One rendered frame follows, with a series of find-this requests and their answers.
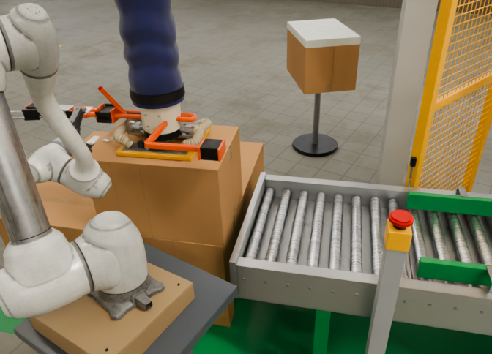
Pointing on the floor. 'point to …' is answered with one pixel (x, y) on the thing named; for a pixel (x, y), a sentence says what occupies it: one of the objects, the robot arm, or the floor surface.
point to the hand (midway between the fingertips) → (92, 123)
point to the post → (387, 287)
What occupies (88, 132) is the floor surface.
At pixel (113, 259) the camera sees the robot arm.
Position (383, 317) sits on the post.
